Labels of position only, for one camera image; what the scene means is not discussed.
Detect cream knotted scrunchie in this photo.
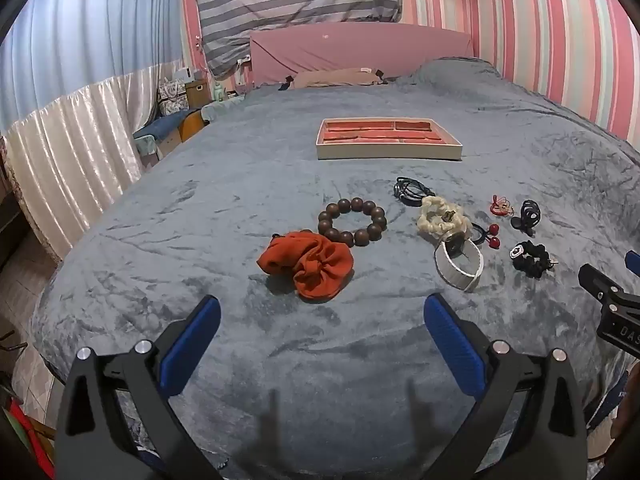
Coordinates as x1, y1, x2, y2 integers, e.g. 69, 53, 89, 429
417, 196, 471, 242

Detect beige pillow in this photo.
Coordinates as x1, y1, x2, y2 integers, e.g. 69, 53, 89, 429
280, 67, 388, 91

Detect black hair tie red balls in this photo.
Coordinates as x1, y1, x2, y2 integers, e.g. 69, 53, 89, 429
470, 222, 502, 251

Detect brown cardboard box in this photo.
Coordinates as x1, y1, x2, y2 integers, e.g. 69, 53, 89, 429
185, 79, 208, 109

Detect red string charm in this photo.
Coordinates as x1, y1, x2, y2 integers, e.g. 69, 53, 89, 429
489, 193, 516, 217

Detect cream jewelry tray red lining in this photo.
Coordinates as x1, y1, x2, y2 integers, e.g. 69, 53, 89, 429
315, 117, 463, 162

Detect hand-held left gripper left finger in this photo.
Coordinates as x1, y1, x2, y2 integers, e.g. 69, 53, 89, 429
54, 295, 223, 480

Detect pink headboard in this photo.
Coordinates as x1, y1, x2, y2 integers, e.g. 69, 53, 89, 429
249, 22, 475, 88

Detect black scrunchie with charm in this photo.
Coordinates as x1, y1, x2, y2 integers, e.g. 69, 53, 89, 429
510, 240, 558, 280

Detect white strap wristwatch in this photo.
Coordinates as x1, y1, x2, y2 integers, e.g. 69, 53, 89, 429
434, 232, 484, 292

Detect white satin curtain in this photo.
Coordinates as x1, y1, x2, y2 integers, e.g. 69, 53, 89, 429
0, 62, 163, 261

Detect black spiral hair tie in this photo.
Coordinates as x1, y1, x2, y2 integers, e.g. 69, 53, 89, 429
512, 200, 543, 236

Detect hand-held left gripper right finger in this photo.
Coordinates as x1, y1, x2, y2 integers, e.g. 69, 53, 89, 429
423, 293, 588, 480

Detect orange fabric scrunchie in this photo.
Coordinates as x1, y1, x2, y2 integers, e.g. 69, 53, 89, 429
257, 230, 355, 303

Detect brown wooden bead bracelet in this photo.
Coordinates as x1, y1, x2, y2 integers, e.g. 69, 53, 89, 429
318, 198, 387, 248

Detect blue pleated curtain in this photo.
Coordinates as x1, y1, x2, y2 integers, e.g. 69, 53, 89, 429
0, 0, 201, 136

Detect floral patterned storage box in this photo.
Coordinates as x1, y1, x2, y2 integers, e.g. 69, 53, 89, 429
159, 82, 190, 116

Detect black braided leather bracelet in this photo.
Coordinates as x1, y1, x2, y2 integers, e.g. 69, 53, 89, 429
394, 176, 435, 207

